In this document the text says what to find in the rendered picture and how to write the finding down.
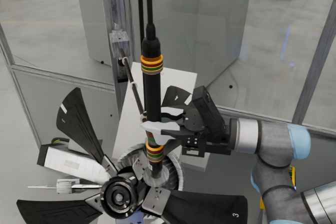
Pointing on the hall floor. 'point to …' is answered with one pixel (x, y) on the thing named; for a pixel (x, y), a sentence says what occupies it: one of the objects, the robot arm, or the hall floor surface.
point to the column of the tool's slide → (119, 88)
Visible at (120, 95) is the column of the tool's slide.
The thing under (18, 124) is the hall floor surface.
